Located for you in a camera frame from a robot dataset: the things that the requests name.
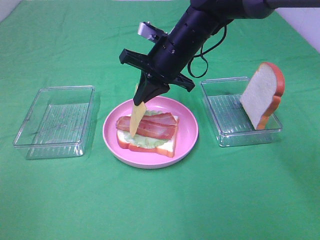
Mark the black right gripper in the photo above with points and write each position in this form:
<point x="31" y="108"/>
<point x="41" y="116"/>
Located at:
<point x="163" y="64"/>

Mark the yellow cheese slice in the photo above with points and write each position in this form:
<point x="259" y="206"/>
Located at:
<point x="137" y="113"/>

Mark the bacon strip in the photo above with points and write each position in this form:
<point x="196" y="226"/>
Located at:
<point x="161" y="118"/>
<point x="148" y="128"/>

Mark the green lettuce leaf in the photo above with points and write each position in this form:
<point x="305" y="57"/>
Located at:
<point x="147" y="142"/>

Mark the bread slice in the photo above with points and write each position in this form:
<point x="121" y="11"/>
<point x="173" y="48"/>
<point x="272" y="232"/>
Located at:
<point x="170" y="147"/>
<point x="263" y="94"/>

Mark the pink round plate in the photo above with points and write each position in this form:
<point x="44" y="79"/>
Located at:
<point x="187" y="134"/>

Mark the right clear plastic tray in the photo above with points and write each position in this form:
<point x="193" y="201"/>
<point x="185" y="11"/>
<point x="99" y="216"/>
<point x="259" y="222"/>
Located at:
<point x="231" y="125"/>

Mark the clear plastic tray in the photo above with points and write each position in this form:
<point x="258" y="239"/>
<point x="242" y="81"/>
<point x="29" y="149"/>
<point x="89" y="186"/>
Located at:
<point x="231" y="125"/>
<point x="57" y="124"/>

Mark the left clear plastic tray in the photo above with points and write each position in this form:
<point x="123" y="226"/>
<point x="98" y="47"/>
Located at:
<point x="57" y="124"/>

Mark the green tablecloth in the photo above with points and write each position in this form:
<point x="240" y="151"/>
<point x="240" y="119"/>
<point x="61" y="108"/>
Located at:
<point x="257" y="192"/>

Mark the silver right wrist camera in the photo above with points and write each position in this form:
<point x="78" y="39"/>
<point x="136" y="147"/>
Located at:
<point x="150" y="32"/>

